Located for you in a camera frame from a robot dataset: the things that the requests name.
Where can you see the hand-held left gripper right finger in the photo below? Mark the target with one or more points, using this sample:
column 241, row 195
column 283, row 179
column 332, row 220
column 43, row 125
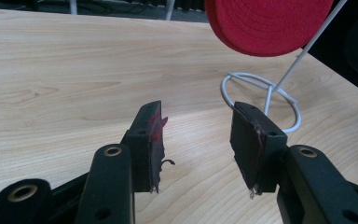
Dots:
column 251, row 146

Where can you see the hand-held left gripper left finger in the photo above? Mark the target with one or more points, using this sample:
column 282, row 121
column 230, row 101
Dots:
column 143, row 155

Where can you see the white metal stand leg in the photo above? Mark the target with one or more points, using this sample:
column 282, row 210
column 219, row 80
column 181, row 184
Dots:
column 170, row 9
column 73, row 6

